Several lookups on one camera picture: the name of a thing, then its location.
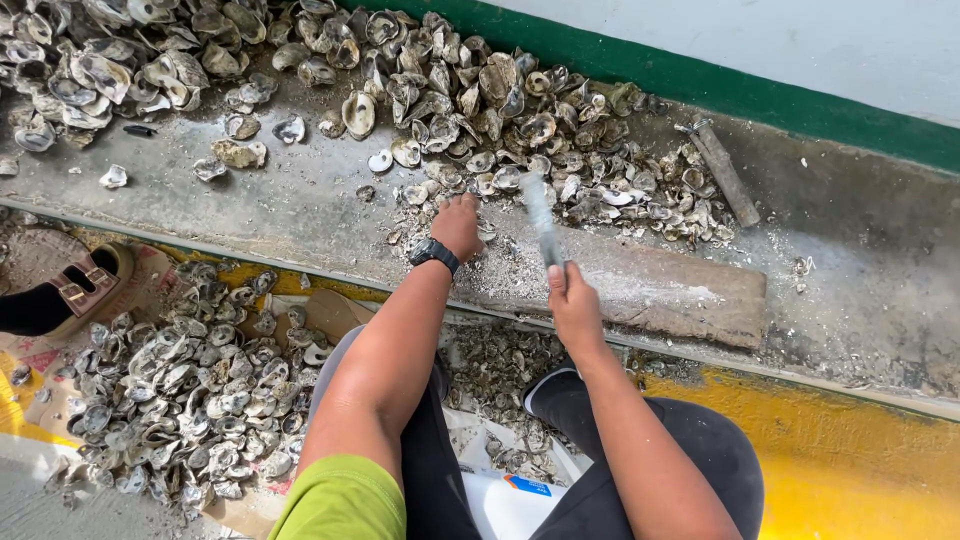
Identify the black wrist watch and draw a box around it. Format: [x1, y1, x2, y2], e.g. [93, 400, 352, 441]
[408, 237, 462, 277]

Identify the tan buckled sandal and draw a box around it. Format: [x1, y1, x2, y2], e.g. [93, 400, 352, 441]
[41, 241, 138, 340]

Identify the person's right hand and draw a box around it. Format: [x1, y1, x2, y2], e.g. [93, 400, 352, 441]
[546, 261, 610, 360]

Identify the white plastic sack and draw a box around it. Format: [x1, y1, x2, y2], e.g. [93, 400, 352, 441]
[442, 408, 595, 540]

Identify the pile of broken shell pieces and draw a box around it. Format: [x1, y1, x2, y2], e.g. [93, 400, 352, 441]
[441, 322, 594, 487]

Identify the black shoe with white edge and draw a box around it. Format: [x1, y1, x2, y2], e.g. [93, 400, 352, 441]
[519, 357, 583, 418]

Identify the green shirt sleeve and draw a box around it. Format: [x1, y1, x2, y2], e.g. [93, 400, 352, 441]
[267, 453, 408, 540]

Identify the weathered wooden board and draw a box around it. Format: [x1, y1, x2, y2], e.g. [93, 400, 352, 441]
[450, 217, 768, 350]

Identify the pile of emptied oyster shells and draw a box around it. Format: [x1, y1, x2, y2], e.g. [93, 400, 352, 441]
[45, 258, 339, 522]

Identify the brown cardboard sheet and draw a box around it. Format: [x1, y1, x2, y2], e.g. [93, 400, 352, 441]
[0, 240, 380, 540]

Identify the person's left hand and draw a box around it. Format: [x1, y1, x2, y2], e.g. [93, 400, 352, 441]
[429, 192, 486, 264]

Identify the grey metal striking bar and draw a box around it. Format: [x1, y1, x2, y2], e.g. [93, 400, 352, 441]
[519, 171, 566, 271]

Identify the crushed shell grit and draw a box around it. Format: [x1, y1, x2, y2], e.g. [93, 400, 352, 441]
[386, 206, 721, 316]

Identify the rusty metal pipe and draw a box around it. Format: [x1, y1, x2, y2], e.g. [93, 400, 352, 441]
[675, 114, 762, 229]

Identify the heap of whole oyster shells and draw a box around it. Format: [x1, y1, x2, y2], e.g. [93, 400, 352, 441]
[0, 0, 740, 249]

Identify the person's right leg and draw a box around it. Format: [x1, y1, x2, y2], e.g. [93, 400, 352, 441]
[525, 367, 767, 540]

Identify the person's left leg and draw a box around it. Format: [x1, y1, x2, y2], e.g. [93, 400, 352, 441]
[307, 324, 485, 540]

